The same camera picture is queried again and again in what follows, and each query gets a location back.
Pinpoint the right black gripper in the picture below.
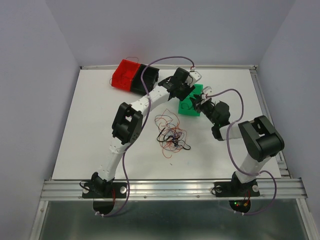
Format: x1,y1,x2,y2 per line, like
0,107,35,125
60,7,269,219
189,93,218,126

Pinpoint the green plastic bin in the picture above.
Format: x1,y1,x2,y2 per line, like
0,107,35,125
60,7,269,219
178,84,203,117

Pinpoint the wire bundle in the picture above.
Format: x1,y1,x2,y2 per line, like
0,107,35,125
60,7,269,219
154,107,192,160

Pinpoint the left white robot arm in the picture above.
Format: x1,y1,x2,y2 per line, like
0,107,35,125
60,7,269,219
90,67,202,197

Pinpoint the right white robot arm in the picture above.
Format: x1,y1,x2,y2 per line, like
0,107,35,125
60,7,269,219
190,94,285,195

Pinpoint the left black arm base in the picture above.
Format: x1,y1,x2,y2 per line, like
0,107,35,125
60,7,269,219
79,180,128,199

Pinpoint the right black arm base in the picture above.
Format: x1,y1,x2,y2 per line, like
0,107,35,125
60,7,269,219
211,181,260,198

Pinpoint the black plastic bin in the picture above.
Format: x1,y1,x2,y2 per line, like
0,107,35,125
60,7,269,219
130,64,159,96

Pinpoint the red plastic bin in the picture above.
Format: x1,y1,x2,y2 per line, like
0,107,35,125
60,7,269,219
111,59,141,92

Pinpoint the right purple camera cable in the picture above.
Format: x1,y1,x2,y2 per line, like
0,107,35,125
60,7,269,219
206,88,277,217

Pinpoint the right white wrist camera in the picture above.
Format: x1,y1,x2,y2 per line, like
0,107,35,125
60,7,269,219
200,86,212,102

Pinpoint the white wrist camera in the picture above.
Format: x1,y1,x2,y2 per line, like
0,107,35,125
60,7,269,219
186,71,202,86
200,86,212,102

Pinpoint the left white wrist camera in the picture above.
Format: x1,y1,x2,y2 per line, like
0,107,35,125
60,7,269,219
186,71,202,86

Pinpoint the aluminium front rail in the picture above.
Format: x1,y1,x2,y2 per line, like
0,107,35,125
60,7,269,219
40,178,308,201

